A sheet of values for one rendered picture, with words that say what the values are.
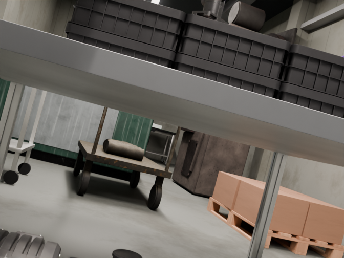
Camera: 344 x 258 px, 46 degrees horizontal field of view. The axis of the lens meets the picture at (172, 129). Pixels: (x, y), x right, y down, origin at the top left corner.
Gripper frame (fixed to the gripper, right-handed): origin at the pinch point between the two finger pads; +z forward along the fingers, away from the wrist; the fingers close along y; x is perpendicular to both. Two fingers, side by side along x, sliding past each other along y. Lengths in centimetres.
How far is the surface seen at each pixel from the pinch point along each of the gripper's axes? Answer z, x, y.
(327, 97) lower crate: 6.0, 32.0, -18.3
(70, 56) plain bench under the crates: 18, 24, 58
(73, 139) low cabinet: 63, -274, -165
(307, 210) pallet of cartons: 59, -35, -205
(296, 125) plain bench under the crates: 19, 47, 30
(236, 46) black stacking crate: -1.1, 11.5, 0.5
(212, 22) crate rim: -5.2, 6.7, 6.8
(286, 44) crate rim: -4.9, 21.5, -8.2
